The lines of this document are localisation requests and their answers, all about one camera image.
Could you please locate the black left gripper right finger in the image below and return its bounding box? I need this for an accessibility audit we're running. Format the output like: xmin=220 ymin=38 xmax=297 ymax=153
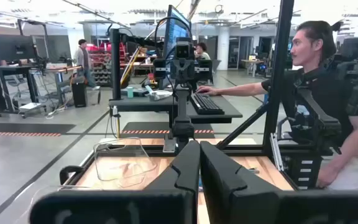
xmin=200 ymin=141 xmax=280 ymax=224

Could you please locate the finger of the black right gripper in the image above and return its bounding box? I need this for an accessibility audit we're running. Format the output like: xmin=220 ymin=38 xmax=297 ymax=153
xmin=182 ymin=60 xmax=190 ymax=81
xmin=175 ymin=60 xmax=183 ymax=81

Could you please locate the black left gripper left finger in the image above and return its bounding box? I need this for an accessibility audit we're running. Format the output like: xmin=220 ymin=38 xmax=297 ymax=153
xmin=144 ymin=139 xmax=202 ymax=224

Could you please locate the black office chair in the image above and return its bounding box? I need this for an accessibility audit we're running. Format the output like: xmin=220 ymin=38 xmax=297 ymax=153
xmin=196 ymin=58 xmax=214 ymax=86

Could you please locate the crumpled clear plastic bag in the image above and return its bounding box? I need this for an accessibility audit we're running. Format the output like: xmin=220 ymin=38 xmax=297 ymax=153
xmin=147 ymin=89 xmax=174 ymax=101

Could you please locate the black keyboard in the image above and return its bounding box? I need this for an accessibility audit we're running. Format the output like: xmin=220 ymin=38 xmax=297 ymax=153
xmin=189 ymin=92 xmax=226 ymax=116

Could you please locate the black desk monitor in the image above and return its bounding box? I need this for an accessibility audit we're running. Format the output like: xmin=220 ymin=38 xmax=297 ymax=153
xmin=162 ymin=4 xmax=193 ymax=63

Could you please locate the white column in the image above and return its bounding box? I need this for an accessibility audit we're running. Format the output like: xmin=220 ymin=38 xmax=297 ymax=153
xmin=216 ymin=26 xmax=231 ymax=72

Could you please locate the black floor mat striped edge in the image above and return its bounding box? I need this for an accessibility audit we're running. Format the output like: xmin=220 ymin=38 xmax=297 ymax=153
xmin=119 ymin=121 xmax=216 ymax=139
xmin=0 ymin=122 xmax=76 ymax=138

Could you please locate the clear plastic bin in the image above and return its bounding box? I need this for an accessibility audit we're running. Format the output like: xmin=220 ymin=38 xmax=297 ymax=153
xmin=93 ymin=136 xmax=158 ymax=190

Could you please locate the red parts bin shelf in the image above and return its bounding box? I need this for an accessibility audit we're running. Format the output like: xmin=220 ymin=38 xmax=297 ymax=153
xmin=86 ymin=41 xmax=129 ymax=88

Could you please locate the black computer tower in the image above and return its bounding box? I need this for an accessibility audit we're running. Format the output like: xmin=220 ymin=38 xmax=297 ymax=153
xmin=70 ymin=80 xmax=89 ymax=108

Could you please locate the black clamp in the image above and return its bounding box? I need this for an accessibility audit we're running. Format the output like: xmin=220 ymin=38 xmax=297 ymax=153
xmin=58 ymin=165 xmax=86 ymax=186

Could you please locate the black standing desk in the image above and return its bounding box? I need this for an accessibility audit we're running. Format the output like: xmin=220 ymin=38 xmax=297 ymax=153
xmin=0 ymin=63 xmax=48 ymax=115

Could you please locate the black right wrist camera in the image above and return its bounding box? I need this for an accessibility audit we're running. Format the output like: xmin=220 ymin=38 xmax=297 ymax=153
xmin=175 ymin=41 xmax=194 ymax=60

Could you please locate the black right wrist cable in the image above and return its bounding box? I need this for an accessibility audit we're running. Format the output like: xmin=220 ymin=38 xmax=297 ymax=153
xmin=153 ymin=16 xmax=193 ymax=50

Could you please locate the black monitor mount pole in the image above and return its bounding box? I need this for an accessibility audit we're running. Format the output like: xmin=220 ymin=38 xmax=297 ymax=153
xmin=109 ymin=27 xmax=165 ymax=101

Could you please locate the black aluminium table frame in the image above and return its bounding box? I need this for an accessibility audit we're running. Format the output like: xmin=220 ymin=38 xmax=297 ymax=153
xmin=58 ymin=0 xmax=323 ymax=191

